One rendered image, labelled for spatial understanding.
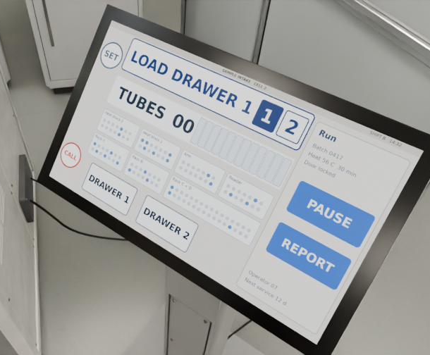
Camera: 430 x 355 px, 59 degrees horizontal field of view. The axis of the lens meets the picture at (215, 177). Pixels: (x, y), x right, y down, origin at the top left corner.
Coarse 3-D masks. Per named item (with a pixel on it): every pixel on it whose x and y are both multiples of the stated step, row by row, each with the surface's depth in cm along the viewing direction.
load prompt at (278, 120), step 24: (144, 48) 57; (144, 72) 57; (168, 72) 55; (192, 72) 54; (192, 96) 54; (216, 96) 53; (240, 96) 52; (264, 96) 50; (240, 120) 52; (264, 120) 50; (288, 120) 49; (312, 120) 48; (288, 144) 49
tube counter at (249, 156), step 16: (176, 112) 55; (192, 112) 54; (176, 128) 55; (192, 128) 54; (208, 128) 53; (224, 128) 52; (192, 144) 54; (208, 144) 53; (224, 144) 52; (240, 144) 52; (256, 144) 51; (224, 160) 52; (240, 160) 52; (256, 160) 51; (272, 160) 50; (288, 160) 49; (256, 176) 51; (272, 176) 50
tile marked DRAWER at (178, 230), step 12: (144, 204) 57; (156, 204) 56; (144, 216) 57; (156, 216) 56; (168, 216) 55; (180, 216) 54; (156, 228) 56; (168, 228) 55; (180, 228) 54; (192, 228) 54; (168, 240) 55; (180, 240) 54
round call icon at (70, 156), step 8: (64, 144) 62; (72, 144) 61; (64, 152) 62; (72, 152) 61; (80, 152) 61; (56, 160) 62; (64, 160) 62; (72, 160) 61; (80, 160) 61; (72, 168) 61
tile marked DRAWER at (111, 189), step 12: (96, 168) 60; (84, 180) 60; (96, 180) 60; (108, 180) 59; (120, 180) 58; (96, 192) 59; (108, 192) 59; (120, 192) 58; (132, 192) 57; (108, 204) 59; (120, 204) 58
